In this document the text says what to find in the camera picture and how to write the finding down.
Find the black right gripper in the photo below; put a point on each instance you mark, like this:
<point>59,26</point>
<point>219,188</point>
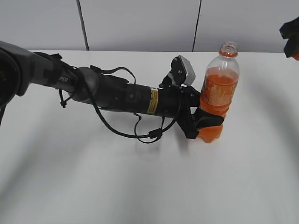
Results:
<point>290,31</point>

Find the orange bottle cap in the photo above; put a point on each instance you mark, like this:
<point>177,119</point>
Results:
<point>296,56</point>

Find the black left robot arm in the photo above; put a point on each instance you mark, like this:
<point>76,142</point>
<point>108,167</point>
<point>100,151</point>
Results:
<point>91,85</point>

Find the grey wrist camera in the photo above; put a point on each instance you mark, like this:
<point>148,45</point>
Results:
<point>182,71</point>

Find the orange soda plastic bottle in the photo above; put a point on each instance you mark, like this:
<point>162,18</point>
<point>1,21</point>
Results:
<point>220,82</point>

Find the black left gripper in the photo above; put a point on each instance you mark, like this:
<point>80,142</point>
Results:
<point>176,103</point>

